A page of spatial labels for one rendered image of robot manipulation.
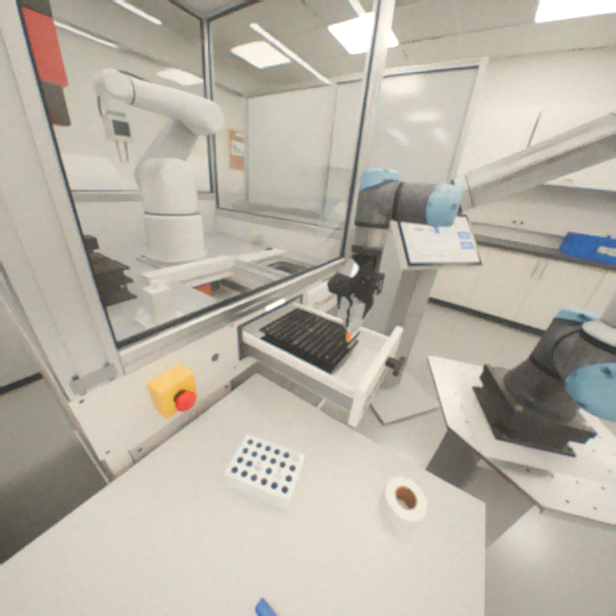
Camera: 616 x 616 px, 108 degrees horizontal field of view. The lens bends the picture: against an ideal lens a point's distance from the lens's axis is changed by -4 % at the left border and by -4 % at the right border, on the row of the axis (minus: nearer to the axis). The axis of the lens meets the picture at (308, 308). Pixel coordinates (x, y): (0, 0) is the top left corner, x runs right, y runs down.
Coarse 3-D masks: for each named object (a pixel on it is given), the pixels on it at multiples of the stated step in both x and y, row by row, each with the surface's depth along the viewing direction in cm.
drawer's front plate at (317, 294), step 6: (324, 282) 93; (318, 288) 86; (324, 288) 91; (312, 294) 84; (318, 294) 88; (324, 294) 92; (330, 294) 97; (306, 300) 85; (312, 300) 85; (318, 300) 89; (330, 300) 99; (306, 306) 86; (312, 306) 87; (318, 306) 91; (324, 306) 96
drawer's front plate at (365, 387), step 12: (396, 336) 61; (384, 348) 56; (396, 348) 68; (384, 360) 53; (372, 372) 48; (384, 372) 61; (360, 384) 45; (372, 384) 49; (360, 396) 45; (372, 396) 56; (360, 408) 46
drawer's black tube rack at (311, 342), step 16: (288, 320) 69; (304, 320) 76; (320, 320) 72; (272, 336) 62; (288, 336) 63; (304, 336) 63; (320, 336) 63; (336, 336) 69; (288, 352) 61; (304, 352) 57; (320, 352) 62; (336, 352) 63; (320, 368) 56
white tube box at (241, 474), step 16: (240, 448) 45; (256, 448) 45; (272, 448) 46; (240, 464) 43; (272, 464) 45; (288, 464) 43; (240, 480) 40; (256, 480) 40; (272, 480) 41; (288, 480) 43; (256, 496) 41; (272, 496) 39; (288, 496) 39
